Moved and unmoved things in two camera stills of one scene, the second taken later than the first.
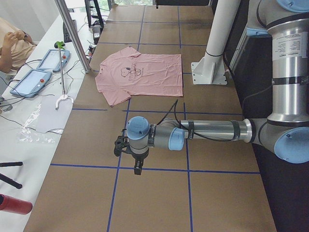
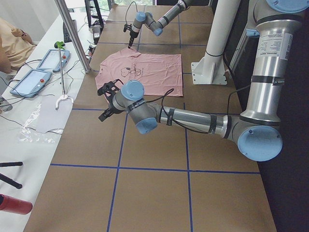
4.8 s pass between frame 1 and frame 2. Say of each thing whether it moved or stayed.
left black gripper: moved
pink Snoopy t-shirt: stayed
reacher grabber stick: stayed
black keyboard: stayed
